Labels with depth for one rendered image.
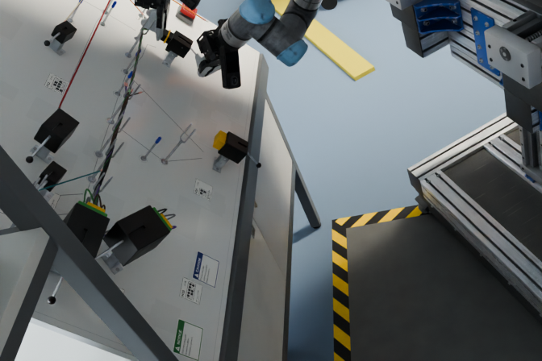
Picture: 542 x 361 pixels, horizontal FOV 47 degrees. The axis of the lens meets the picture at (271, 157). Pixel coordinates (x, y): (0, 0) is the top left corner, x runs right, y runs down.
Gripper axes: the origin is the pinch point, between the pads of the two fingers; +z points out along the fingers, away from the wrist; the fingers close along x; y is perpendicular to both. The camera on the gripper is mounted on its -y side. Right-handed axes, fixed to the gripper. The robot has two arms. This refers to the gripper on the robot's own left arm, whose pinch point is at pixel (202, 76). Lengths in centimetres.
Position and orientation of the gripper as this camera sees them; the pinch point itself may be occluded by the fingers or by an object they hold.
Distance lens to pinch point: 176.8
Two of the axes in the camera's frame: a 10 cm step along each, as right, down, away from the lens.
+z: -5.1, 3.2, 8.0
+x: -7.8, 2.3, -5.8
